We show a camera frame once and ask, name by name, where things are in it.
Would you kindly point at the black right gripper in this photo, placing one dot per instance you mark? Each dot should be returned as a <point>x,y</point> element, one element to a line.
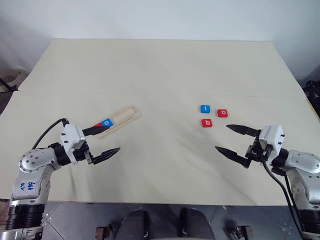
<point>258,151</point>

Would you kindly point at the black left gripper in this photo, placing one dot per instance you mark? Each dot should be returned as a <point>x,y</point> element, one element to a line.
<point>82,153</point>

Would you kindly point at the red letter r tile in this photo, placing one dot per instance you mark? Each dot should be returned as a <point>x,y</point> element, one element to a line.
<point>98,124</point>

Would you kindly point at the blue letter o tile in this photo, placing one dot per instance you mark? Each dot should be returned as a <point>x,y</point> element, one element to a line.
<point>107,122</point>

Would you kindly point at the red letter o tile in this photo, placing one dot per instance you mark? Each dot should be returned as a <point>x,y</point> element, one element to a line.
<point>222,113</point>

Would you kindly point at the red letter b tile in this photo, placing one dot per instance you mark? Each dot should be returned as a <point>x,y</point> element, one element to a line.
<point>207,123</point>

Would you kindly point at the wooden letter tray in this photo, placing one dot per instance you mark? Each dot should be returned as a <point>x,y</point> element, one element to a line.
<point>127,113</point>

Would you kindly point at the blue letter t tile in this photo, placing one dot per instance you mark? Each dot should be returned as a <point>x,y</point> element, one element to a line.
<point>205,109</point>

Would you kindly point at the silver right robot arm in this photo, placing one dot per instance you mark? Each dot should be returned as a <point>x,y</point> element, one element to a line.
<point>302,160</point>

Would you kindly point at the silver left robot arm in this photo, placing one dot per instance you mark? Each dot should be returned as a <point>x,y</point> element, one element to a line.
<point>32,162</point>

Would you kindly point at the beige table cloth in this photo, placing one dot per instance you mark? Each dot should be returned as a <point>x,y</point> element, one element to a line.
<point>160,75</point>

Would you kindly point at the dark rounded shape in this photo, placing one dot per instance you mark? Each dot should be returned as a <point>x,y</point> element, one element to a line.
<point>136,225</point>
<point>196,225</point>

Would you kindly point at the black equipment stand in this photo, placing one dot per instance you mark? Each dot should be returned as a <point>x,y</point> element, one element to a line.
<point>312,91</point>

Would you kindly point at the beige round stool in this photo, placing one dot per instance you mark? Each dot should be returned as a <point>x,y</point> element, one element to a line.
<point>16,76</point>

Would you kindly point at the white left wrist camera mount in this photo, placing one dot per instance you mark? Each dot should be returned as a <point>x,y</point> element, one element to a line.
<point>71,136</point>

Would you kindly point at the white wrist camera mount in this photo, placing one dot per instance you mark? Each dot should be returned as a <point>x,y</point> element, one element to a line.
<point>71,136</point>
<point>273,137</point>

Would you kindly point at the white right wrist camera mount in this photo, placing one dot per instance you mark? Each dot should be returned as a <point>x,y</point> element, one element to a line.
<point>273,137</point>

